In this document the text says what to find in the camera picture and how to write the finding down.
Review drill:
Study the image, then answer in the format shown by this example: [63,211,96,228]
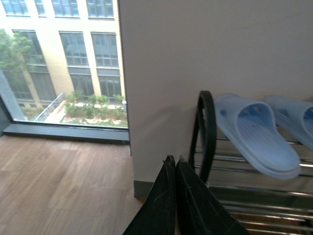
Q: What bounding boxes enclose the light blue slipper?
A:
[264,95,313,150]
[214,94,301,180]

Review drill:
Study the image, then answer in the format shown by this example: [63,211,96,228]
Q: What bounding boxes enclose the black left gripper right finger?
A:
[176,156,250,235]

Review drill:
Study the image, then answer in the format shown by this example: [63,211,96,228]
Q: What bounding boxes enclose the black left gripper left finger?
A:
[123,155,176,235]

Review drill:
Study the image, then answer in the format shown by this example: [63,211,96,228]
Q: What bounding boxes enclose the black metal shoe rack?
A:
[188,91,313,235]

